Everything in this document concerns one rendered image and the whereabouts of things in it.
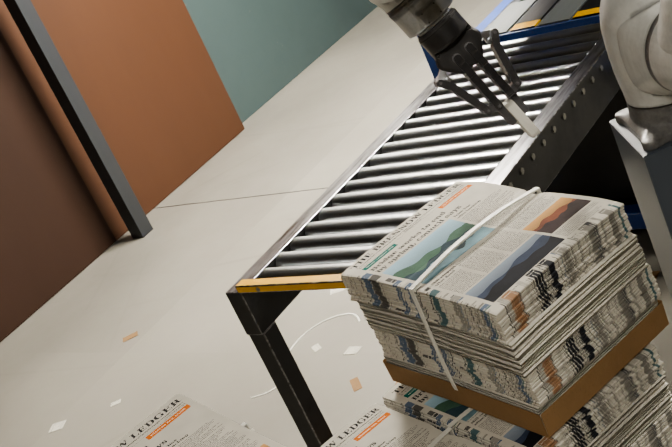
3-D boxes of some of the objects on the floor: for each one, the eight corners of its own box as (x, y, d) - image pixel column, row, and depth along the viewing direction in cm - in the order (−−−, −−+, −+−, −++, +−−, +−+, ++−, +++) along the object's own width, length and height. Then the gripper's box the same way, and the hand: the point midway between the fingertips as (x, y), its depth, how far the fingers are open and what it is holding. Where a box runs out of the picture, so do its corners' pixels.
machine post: (589, 165, 434) (441, -242, 378) (568, 167, 439) (419, -233, 383) (597, 153, 440) (453, -249, 384) (576, 155, 445) (431, -240, 389)
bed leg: (376, 552, 290) (263, 334, 265) (358, 550, 293) (245, 335, 269) (387, 535, 294) (277, 319, 269) (369, 533, 297) (259, 320, 273)
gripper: (406, 51, 174) (510, 165, 177) (469, -9, 174) (572, 106, 177) (398, 51, 181) (499, 160, 185) (459, -7, 181) (558, 104, 185)
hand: (520, 118), depth 181 cm, fingers closed
